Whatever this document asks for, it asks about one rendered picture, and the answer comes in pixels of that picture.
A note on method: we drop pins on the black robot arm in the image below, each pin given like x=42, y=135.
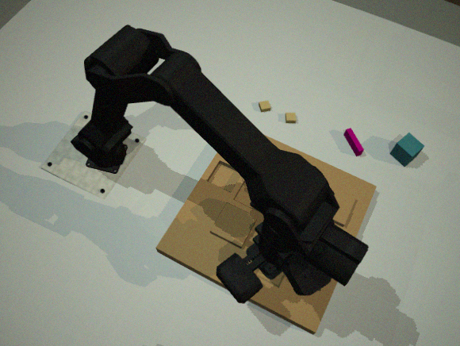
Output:
x=294, y=197

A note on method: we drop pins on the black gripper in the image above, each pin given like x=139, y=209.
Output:
x=239, y=278

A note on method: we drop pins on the teal cube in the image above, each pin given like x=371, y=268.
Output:
x=407, y=149

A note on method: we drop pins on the tan square board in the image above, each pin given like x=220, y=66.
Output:
x=217, y=220

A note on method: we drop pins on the magenta rectangular block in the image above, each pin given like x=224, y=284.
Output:
x=353, y=142

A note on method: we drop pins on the small yellow block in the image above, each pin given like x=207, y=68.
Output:
x=264, y=106
x=290, y=117

